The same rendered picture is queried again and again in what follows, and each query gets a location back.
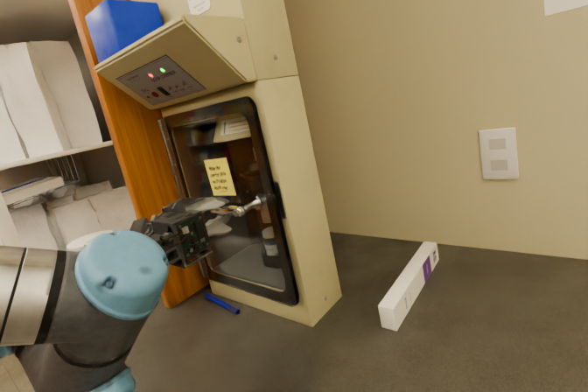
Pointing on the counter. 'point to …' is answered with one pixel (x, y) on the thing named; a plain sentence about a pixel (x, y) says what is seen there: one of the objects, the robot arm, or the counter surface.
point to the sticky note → (220, 177)
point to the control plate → (136, 82)
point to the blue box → (121, 24)
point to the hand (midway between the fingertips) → (221, 209)
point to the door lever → (238, 208)
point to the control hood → (189, 54)
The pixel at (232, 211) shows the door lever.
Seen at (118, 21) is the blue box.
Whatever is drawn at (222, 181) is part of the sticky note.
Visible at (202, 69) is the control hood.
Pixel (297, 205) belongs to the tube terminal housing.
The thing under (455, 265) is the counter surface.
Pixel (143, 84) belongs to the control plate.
